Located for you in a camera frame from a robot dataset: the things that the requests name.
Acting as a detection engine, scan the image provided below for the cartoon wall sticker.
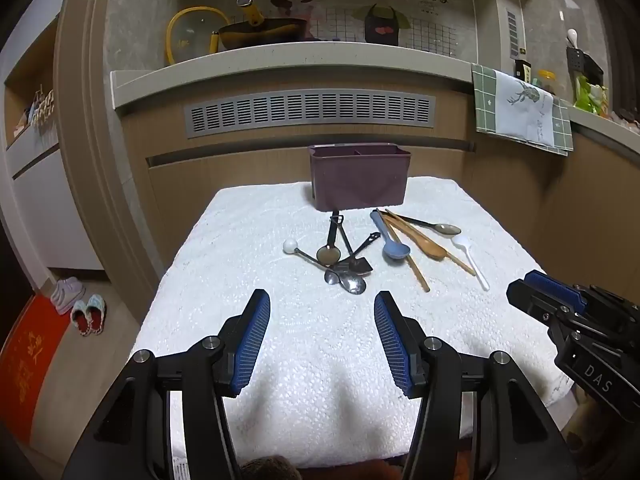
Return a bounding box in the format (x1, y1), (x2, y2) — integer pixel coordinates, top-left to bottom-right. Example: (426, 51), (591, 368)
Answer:
(220, 0), (476, 56)

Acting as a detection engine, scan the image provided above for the wooden kitchen cabinet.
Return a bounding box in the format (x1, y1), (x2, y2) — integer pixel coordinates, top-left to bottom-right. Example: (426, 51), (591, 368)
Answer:
(57, 0), (640, 291)

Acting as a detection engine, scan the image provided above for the white stone countertop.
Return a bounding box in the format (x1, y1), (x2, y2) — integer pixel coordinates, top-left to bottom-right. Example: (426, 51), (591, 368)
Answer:
(111, 41), (640, 153)

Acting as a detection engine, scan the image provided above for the red door mat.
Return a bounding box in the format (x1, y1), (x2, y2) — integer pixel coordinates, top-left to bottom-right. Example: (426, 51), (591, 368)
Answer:
(0, 294), (71, 443)

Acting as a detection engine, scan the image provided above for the white shelf cabinet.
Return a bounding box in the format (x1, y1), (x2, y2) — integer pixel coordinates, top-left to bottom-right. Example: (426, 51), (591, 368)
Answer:
(0, 25), (106, 291)

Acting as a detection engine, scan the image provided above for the black cutlery caddy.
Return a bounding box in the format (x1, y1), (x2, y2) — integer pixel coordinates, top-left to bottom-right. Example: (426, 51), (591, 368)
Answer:
(566, 46), (605, 86)

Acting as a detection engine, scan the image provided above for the green snack packet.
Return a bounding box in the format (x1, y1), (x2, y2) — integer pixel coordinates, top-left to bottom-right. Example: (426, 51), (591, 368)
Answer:
(575, 76), (608, 113)

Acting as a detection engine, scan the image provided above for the blue plastic spoon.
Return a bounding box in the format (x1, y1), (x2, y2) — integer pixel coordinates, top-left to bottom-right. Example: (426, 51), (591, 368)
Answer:
(370, 210), (412, 264)

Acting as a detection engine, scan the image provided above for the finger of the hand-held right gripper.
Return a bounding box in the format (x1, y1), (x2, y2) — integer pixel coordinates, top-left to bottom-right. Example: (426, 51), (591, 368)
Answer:
(506, 280), (626, 356)
(524, 270), (640, 331)

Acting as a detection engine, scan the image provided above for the white textured table cloth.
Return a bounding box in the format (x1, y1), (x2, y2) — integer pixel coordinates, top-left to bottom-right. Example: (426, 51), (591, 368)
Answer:
(131, 176), (576, 468)

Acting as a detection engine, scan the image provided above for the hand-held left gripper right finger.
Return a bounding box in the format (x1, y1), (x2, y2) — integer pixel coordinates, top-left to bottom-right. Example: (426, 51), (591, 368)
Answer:
(374, 290), (581, 480)

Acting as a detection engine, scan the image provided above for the purple plastic utensil holder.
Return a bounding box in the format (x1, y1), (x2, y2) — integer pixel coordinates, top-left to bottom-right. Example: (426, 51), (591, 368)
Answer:
(307, 143), (412, 212)

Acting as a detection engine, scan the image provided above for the oval spoon with black handle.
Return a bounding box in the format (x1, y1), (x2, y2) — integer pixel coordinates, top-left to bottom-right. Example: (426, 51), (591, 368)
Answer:
(398, 215), (462, 237)

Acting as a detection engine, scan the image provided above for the metal spoon with white ball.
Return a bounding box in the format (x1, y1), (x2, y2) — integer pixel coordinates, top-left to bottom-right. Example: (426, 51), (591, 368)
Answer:
(283, 240), (346, 286)

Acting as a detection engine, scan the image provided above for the grey wall vent panel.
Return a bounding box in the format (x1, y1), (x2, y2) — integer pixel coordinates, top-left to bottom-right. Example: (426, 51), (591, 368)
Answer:
(506, 9), (522, 60)

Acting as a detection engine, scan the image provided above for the white plastic spoon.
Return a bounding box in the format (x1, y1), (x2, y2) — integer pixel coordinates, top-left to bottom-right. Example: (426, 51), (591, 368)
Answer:
(451, 236), (491, 292)

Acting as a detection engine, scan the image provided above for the yellow-handled wok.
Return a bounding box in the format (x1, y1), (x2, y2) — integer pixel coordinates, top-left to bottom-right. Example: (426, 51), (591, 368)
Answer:
(212, 0), (315, 53)

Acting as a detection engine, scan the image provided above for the grey vent grille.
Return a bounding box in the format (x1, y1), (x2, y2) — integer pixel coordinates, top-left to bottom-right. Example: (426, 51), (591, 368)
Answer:
(183, 94), (437, 140)

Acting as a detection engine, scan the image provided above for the yellow-rimmed glass lid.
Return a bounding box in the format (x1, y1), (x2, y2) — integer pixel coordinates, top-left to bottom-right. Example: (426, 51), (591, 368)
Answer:
(166, 6), (226, 66)

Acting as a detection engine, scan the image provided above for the round spoon with black handle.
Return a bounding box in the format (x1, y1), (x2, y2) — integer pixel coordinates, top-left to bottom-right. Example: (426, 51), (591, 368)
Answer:
(317, 214), (343, 267)

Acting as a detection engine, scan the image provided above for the green checked towel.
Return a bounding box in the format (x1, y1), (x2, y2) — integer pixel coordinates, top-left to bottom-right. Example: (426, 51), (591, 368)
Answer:
(471, 62), (575, 157)

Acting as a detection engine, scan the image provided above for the wooden spoon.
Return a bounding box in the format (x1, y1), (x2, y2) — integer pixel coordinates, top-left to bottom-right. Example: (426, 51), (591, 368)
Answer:
(380, 208), (447, 261)

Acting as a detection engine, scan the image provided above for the metal spoon with ring end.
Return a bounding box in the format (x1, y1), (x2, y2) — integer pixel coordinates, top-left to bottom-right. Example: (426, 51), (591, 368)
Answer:
(336, 214), (367, 295)

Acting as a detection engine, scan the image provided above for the small wooden rack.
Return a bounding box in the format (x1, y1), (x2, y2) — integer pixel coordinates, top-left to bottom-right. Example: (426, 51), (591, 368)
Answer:
(30, 87), (56, 133)

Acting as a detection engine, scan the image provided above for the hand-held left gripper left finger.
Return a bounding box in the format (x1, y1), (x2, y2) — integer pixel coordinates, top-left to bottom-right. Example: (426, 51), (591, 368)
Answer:
(62, 289), (272, 480)

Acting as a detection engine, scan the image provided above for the green white slipper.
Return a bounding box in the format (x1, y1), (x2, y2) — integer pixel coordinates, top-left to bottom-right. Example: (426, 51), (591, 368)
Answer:
(70, 305), (92, 337)
(86, 294), (107, 334)

